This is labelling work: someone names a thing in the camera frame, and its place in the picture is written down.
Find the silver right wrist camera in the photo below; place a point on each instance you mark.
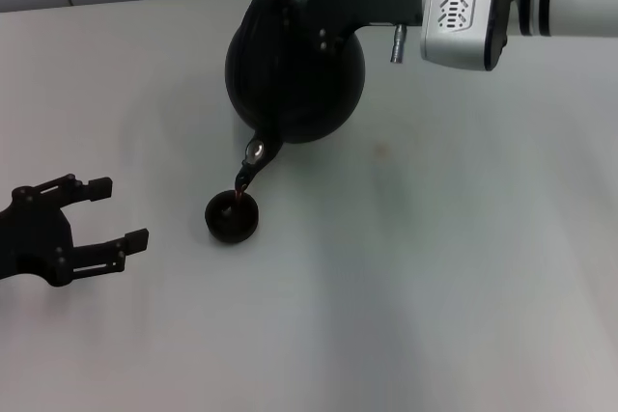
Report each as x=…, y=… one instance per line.
x=458, y=21

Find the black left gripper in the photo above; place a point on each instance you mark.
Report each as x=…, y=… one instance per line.
x=34, y=233

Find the small black teacup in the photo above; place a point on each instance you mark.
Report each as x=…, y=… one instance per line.
x=232, y=221

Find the black round teapot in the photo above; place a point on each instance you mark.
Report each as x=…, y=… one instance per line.
x=299, y=89

